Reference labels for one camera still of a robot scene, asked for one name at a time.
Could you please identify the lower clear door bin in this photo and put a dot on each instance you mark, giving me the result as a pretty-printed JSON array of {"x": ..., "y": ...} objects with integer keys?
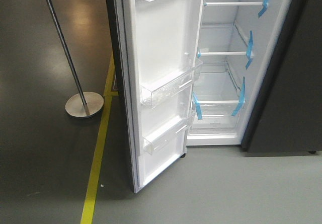
[{"x": 163, "y": 135}]

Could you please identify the middle clear door bin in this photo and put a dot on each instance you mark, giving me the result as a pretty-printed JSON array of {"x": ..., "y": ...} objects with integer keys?
[{"x": 158, "y": 91}]

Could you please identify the matte silver stanchion post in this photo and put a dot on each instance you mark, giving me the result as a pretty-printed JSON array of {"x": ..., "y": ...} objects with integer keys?
[{"x": 83, "y": 104}]

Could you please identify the blue tape strip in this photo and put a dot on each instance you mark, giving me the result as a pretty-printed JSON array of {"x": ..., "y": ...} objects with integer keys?
[
  {"x": 265, "y": 5},
  {"x": 249, "y": 51},
  {"x": 197, "y": 106},
  {"x": 241, "y": 99}
]

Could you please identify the fridge door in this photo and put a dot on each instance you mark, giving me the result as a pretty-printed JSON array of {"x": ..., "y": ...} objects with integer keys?
[{"x": 156, "y": 64}]

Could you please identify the fridge body with shelves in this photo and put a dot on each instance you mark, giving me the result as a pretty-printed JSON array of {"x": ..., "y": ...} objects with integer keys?
[{"x": 282, "y": 112}]

